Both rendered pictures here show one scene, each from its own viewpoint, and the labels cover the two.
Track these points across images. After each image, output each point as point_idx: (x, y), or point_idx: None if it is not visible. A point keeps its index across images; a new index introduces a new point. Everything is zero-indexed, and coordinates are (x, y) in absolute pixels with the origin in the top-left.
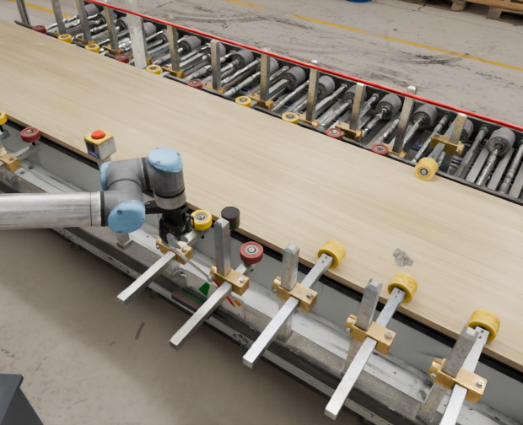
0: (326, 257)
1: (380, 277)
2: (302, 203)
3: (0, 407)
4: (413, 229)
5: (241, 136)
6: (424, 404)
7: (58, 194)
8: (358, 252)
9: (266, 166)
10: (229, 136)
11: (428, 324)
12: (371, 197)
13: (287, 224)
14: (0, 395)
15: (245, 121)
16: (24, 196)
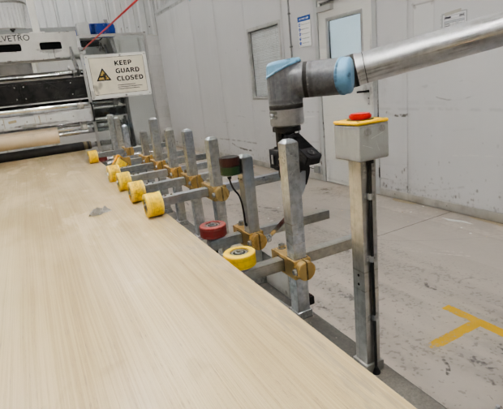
0: (165, 194)
1: (135, 207)
2: (102, 251)
3: None
4: (51, 224)
5: None
6: (184, 206)
7: (389, 44)
8: (123, 217)
9: (61, 299)
10: (6, 389)
11: None
12: (26, 247)
13: (149, 238)
14: None
15: None
16: (418, 35)
